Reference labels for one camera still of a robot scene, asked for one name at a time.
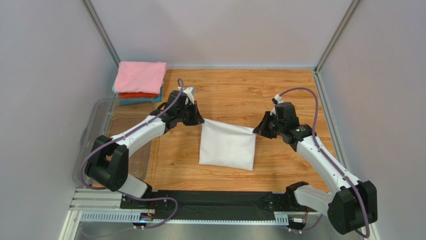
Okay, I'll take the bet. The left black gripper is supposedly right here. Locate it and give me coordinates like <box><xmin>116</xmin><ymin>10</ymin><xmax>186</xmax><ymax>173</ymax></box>
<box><xmin>176</xmin><ymin>100</ymin><xmax>205</xmax><ymax>126</ymax></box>

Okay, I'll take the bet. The white t-shirt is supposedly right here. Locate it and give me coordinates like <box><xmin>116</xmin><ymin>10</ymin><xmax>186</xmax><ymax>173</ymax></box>
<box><xmin>199</xmin><ymin>119</ymin><xmax>256</xmax><ymax>172</ymax></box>

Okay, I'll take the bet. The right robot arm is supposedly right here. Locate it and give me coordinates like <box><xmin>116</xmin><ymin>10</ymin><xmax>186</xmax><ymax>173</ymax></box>
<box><xmin>253</xmin><ymin>102</ymin><xmax>378</xmax><ymax>239</ymax></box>

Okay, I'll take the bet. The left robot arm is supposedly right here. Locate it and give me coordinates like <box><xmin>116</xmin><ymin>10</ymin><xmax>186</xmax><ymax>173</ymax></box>
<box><xmin>80</xmin><ymin>86</ymin><xmax>204</xmax><ymax>198</ymax></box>

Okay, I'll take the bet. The orange folded t-shirt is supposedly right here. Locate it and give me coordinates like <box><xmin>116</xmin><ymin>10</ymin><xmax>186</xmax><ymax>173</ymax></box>
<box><xmin>119</xmin><ymin>92</ymin><xmax>160</xmax><ymax>99</ymax></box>

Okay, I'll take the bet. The teal folded t-shirt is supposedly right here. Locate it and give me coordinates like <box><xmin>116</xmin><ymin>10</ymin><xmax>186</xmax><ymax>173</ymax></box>
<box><xmin>117</xmin><ymin>87</ymin><xmax>164</xmax><ymax>106</ymax></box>

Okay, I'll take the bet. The pink folded t-shirt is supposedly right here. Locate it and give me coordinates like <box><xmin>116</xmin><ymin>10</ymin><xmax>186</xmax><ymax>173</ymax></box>
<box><xmin>113</xmin><ymin>61</ymin><xmax>167</xmax><ymax>95</ymax></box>

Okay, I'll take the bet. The black base mat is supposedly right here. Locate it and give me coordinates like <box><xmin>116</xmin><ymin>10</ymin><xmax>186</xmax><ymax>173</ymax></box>
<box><xmin>120</xmin><ymin>190</ymin><xmax>307</xmax><ymax>221</ymax></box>

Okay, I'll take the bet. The clear plastic bin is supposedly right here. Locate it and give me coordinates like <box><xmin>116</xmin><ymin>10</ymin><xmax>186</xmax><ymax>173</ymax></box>
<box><xmin>72</xmin><ymin>98</ymin><xmax>159</xmax><ymax>187</ymax></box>

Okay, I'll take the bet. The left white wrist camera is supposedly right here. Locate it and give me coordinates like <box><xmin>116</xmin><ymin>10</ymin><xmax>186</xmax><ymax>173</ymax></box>
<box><xmin>182</xmin><ymin>86</ymin><xmax>197</xmax><ymax>105</ymax></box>

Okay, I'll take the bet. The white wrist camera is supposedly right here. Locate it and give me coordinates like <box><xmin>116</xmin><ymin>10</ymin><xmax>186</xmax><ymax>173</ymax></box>
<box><xmin>182</xmin><ymin>86</ymin><xmax>197</xmax><ymax>105</ymax></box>
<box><xmin>270</xmin><ymin>94</ymin><xmax>284</xmax><ymax>116</ymax></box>

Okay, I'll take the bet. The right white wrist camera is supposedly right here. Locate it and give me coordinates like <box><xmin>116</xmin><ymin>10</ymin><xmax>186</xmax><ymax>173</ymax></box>
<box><xmin>270</xmin><ymin>94</ymin><xmax>284</xmax><ymax>116</ymax></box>

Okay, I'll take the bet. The right aluminium frame post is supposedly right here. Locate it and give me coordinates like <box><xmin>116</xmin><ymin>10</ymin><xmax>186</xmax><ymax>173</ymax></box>
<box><xmin>314</xmin><ymin>0</ymin><xmax>363</xmax><ymax>75</ymax></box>

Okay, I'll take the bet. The aluminium frame post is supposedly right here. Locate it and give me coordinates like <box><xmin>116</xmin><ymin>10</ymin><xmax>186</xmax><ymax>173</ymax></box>
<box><xmin>81</xmin><ymin>0</ymin><xmax>121</xmax><ymax>68</ymax></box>
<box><xmin>314</xmin><ymin>0</ymin><xmax>363</xmax><ymax>75</ymax></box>

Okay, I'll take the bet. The left aluminium frame post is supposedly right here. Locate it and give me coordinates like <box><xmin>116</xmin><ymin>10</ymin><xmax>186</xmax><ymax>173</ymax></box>
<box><xmin>81</xmin><ymin>0</ymin><xmax>121</xmax><ymax>68</ymax></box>

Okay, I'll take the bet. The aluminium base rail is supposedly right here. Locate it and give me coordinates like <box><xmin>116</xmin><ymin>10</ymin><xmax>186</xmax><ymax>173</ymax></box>
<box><xmin>59</xmin><ymin>187</ymin><xmax>380</xmax><ymax>240</ymax></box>

